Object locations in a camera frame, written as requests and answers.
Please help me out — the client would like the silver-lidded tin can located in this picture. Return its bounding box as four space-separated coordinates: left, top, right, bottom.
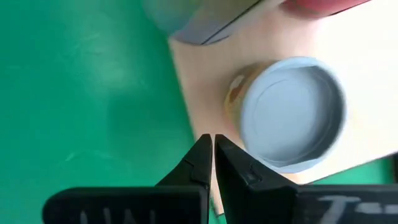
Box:
223 55 348 174
141 0 262 46
279 0 373 18

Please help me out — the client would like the wooden board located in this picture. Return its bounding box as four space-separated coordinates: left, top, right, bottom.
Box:
167 0 398 217

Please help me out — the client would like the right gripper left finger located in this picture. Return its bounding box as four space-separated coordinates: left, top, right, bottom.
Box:
42 133 214 224

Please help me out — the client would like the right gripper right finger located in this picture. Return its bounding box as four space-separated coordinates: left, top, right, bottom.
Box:
214 133 398 224

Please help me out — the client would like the green table mat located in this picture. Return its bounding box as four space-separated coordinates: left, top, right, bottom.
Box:
0 0 394 224

